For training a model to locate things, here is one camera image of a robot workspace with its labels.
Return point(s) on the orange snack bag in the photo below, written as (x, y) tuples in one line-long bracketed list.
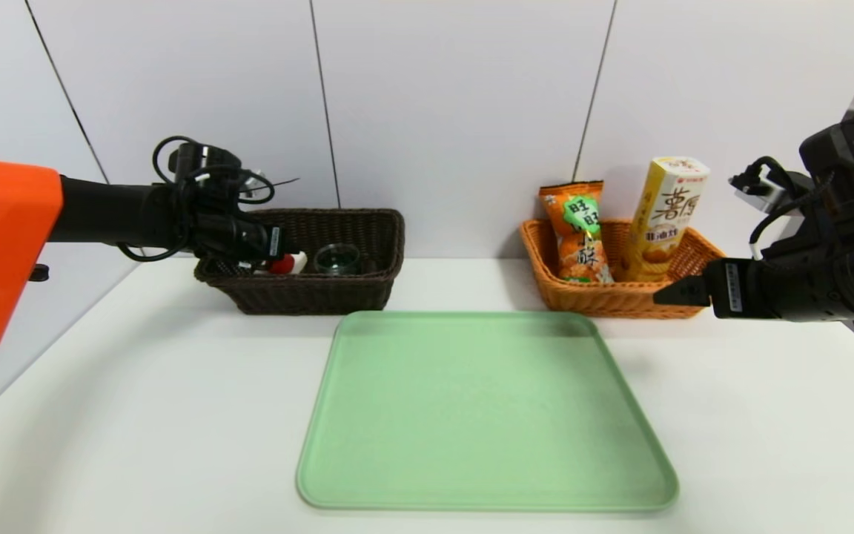
[(579, 230)]

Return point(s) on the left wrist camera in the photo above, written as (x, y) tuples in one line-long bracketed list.
[(208, 167)]

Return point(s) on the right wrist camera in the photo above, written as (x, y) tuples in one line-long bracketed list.
[(768, 185)]

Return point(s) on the red rubber duck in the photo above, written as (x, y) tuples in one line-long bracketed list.
[(282, 265)]

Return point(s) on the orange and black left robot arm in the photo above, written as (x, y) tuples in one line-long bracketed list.
[(4, 252)]

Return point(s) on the dark brown wicker basket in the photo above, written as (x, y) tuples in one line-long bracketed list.
[(338, 293)]

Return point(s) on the light green plastic tray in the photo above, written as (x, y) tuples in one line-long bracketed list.
[(471, 415)]

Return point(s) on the clear glass jar black insert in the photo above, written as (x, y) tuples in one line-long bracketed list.
[(338, 259)]

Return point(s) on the yellow potato chip box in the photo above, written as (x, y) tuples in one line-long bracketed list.
[(664, 222)]

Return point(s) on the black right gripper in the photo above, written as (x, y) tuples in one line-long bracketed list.
[(731, 288)]

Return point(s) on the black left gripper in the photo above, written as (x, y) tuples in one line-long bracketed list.
[(274, 242)]

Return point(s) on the orange wicker basket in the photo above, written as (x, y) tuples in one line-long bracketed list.
[(612, 300)]

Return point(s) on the white soap bar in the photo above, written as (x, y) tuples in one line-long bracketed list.
[(299, 261)]

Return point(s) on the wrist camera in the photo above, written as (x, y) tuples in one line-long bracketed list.
[(768, 185), (208, 167)]

